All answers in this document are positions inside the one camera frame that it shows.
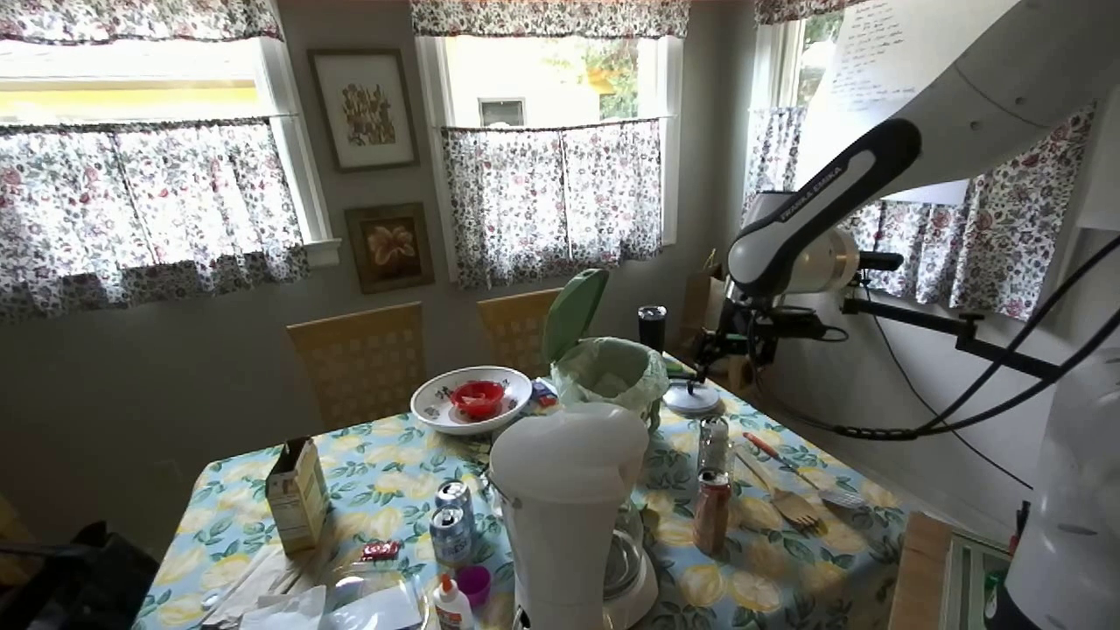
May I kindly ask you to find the purple cup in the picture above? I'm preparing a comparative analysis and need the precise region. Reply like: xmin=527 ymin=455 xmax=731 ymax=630
xmin=450 ymin=563 xmax=495 ymax=613

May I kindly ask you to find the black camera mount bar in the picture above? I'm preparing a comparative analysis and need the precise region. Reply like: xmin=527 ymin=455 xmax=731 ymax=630
xmin=841 ymin=295 xmax=1067 ymax=380

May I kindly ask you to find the black bag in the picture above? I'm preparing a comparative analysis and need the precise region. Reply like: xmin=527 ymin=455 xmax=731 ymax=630
xmin=0 ymin=520 xmax=159 ymax=630

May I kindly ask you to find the dark framed flower picture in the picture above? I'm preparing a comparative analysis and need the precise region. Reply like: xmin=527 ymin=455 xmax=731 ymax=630
xmin=344 ymin=202 xmax=436 ymax=296

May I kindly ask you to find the silver pot lid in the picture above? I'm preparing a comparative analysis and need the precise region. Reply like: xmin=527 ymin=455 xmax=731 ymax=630
xmin=661 ymin=379 xmax=729 ymax=421

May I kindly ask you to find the clear plastic bag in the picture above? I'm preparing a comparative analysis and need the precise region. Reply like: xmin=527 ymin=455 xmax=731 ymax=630
xmin=202 ymin=547 xmax=425 ymax=630

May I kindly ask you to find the yellow lattice chair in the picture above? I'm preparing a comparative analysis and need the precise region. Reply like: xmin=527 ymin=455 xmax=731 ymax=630
xmin=473 ymin=287 xmax=563 ymax=379

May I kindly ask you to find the white plate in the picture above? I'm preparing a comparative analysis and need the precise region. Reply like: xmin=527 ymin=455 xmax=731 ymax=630
xmin=404 ymin=361 xmax=540 ymax=442

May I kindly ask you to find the white framed flower picture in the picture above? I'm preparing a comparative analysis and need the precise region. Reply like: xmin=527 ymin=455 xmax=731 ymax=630
xmin=309 ymin=45 xmax=419 ymax=175

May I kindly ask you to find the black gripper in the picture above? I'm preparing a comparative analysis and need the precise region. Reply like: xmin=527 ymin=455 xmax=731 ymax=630
xmin=697 ymin=295 xmax=787 ymax=379

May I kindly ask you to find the black cup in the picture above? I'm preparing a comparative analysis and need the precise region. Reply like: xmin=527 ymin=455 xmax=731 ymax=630
xmin=632 ymin=302 xmax=671 ymax=353

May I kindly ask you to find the white glue bottle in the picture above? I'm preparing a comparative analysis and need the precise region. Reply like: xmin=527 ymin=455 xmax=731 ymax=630
xmin=429 ymin=569 xmax=479 ymax=630

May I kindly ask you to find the green bin lid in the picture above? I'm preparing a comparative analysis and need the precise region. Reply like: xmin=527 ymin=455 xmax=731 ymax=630
xmin=543 ymin=267 xmax=612 ymax=364

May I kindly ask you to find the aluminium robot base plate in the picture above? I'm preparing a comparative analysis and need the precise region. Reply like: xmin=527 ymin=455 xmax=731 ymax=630
xmin=941 ymin=532 xmax=1017 ymax=630

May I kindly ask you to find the yellow floral tablecloth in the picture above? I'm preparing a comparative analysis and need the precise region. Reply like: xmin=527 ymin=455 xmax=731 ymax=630
xmin=130 ymin=379 xmax=912 ymax=630

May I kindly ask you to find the floral cafe curtain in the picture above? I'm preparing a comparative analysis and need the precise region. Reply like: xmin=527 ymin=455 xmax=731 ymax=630
xmin=741 ymin=101 xmax=1100 ymax=325
xmin=442 ymin=116 xmax=671 ymax=291
xmin=0 ymin=116 xmax=313 ymax=316

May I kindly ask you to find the brown spice bottle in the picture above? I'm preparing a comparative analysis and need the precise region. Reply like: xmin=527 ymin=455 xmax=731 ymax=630
xmin=691 ymin=468 xmax=733 ymax=560

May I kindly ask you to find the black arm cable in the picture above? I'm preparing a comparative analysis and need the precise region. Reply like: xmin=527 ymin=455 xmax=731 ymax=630
xmin=754 ymin=231 xmax=1120 ymax=443

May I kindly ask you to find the glass coffee carafe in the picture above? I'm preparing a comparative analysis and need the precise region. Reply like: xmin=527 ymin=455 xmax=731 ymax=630
xmin=599 ymin=524 xmax=648 ymax=601

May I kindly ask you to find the wooden chair back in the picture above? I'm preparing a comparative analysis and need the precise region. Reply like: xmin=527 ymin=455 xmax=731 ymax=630
xmin=282 ymin=296 xmax=429 ymax=434

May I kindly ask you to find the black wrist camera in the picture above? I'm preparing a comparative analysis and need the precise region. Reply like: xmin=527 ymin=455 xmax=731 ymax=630
xmin=772 ymin=308 xmax=855 ymax=350

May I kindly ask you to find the clear plastic water bottle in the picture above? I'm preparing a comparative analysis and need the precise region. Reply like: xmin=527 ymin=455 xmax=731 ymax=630
xmin=697 ymin=413 xmax=733 ymax=484

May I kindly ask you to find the red food piece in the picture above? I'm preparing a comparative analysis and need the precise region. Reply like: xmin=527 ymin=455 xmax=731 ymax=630
xmin=450 ymin=379 xmax=510 ymax=424

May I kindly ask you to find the floral window valance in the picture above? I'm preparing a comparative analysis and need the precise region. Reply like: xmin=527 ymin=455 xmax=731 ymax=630
xmin=404 ymin=0 xmax=691 ymax=42
xmin=0 ymin=0 xmax=286 ymax=48
xmin=752 ymin=0 xmax=867 ymax=29

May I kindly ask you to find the white written board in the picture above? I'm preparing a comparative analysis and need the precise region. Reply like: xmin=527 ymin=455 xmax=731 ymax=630
xmin=801 ymin=0 xmax=1025 ymax=189

